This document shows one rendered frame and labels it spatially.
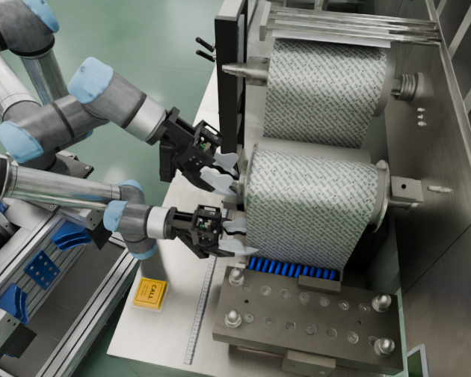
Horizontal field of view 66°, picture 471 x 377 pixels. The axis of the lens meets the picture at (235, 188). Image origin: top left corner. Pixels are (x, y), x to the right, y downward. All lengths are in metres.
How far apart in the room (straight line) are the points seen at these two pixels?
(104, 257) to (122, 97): 1.37
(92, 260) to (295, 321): 1.29
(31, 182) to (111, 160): 1.71
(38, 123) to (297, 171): 0.47
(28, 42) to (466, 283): 1.02
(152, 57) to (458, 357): 3.22
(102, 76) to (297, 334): 0.63
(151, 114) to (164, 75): 2.60
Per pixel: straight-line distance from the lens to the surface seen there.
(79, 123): 0.74
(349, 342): 0.87
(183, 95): 3.01
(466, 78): 0.77
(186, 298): 1.01
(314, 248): 0.84
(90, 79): 0.65
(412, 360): 0.74
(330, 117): 0.86
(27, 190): 0.93
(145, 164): 2.53
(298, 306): 0.87
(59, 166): 1.41
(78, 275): 1.94
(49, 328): 1.89
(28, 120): 0.74
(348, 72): 0.82
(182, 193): 1.19
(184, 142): 0.67
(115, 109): 0.65
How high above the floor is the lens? 1.84
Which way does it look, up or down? 52 degrees down
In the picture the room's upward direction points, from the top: straight up
